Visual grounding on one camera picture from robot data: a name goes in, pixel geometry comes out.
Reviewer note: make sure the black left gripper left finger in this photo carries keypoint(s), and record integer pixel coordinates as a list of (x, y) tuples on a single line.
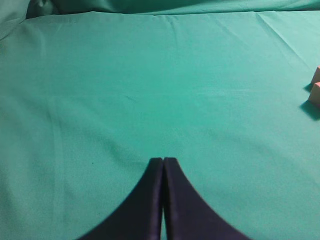
[(139, 216)]

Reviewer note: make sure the pink cube placed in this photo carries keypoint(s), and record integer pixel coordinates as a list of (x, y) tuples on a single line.
[(314, 96), (316, 76)]

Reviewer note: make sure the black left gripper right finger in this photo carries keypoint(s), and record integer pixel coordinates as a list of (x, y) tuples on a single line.
[(187, 215)]

